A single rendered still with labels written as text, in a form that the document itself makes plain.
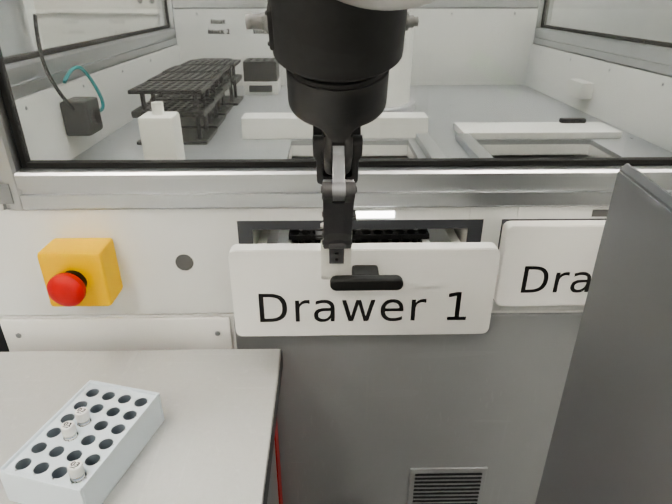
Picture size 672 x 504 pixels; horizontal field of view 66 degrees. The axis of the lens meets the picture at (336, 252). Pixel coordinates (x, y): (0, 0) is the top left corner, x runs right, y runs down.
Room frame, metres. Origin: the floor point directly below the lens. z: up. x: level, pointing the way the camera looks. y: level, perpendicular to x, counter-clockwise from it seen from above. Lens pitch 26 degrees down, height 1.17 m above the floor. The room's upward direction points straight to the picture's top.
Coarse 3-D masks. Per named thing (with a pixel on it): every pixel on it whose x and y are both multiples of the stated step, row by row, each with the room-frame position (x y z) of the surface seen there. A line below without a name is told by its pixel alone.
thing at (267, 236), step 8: (264, 232) 0.61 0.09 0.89; (272, 232) 0.64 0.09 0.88; (280, 232) 0.74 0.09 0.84; (288, 232) 0.74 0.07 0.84; (432, 232) 0.70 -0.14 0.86; (440, 232) 0.65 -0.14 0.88; (448, 232) 0.61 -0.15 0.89; (264, 240) 0.59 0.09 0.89; (272, 240) 0.64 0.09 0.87; (280, 240) 0.71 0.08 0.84; (288, 240) 0.71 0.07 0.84; (424, 240) 0.71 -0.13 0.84; (432, 240) 0.69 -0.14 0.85; (440, 240) 0.64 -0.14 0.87; (448, 240) 0.60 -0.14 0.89; (456, 240) 0.59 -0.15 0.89
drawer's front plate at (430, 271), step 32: (256, 256) 0.49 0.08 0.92; (288, 256) 0.49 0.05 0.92; (320, 256) 0.49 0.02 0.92; (352, 256) 0.49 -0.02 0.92; (384, 256) 0.49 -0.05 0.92; (416, 256) 0.50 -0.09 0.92; (448, 256) 0.50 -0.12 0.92; (480, 256) 0.50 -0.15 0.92; (256, 288) 0.49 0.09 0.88; (288, 288) 0.49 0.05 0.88; (320, 288) 0.49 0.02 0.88; (416, 288) 0.50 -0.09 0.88; (448, 288) 0.50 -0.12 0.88; (480, 288) 0.50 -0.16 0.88; (256, 320) 0.49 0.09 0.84; (288, 320) 0.49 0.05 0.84; (384, 320) 0.49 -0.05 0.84; (416, 320) 0.50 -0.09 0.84; (448, 320) 0.50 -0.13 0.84; (480, 320) 0.50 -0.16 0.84
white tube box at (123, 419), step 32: (96, 384) 0.44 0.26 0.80; (64, 416) 0.39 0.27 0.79; (96, 416) 0.39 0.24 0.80; (128, 416) 0.40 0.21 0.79; (160, 416) 0.42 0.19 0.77; (32, 448) 0.35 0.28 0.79; (64, 448) 0.35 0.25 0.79; (96, 448) 0.35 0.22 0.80; (128, 448) 0.36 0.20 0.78; (32, 480) 0.31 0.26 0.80; (64, 480) 0.31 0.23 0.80; (96, 480) 0.32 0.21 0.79
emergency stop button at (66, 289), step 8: (56, 280) 0.49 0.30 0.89; (64, 280) 0.49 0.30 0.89; (72, 280) 0.50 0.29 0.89; (80, 280) 0.50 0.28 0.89; (48, 288) 0.49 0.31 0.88; (56, 288) 0.49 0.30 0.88; (64, 288) 0.49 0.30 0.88; (72, 288) 0.49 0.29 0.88; (80, 288) 0.50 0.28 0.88; (56, 296) 0.49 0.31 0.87; (64, 296) 0.49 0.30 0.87; (72, 296) 0.49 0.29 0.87; (80, 296) 0.49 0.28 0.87; (64, 304) 0.49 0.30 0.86; (72, 304) 0.49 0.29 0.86
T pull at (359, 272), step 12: (336, 276) 0.46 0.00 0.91; (348, 276) 0.46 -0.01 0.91; (360, 276) 0.46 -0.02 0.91; (372, 276) 0.46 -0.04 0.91; (384, 276) 0.46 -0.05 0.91; (396, 276) 0.46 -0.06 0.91; (336, 288) 0.46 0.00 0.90; (348, 288) 0.46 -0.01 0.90; (360, 288) 0.46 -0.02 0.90; (372, 288) 0.46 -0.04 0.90; (384, 288) 0.46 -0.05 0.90; (396, 288) 0.46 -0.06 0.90
